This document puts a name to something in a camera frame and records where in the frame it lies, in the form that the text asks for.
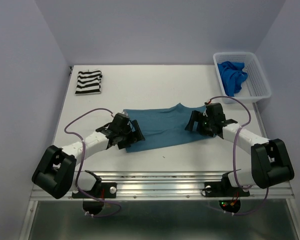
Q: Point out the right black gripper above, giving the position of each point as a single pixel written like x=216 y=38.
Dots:
x=198 y=116

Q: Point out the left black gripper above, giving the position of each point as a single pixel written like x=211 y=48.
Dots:
x=134 y=136

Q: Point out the teal tank top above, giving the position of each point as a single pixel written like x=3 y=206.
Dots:
x=163 y=127

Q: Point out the blue tank top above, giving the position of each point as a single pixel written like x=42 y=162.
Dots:
x=232 y=76

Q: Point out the black white striped tank top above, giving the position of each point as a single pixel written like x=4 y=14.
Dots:
x=89 y=82

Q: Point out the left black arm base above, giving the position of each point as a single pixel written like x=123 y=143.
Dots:
x=98 y=202

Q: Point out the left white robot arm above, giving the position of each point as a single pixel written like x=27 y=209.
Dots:
x=56 y=170

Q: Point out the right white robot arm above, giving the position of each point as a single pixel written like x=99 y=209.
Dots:
x=269 y=160

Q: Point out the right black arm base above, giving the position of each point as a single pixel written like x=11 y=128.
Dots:
x=230 y=196

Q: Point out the white plastic basket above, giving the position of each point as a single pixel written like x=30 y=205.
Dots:
x=255 y=88

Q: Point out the aluminium mounting rail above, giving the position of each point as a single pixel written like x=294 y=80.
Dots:
x=149 y=186

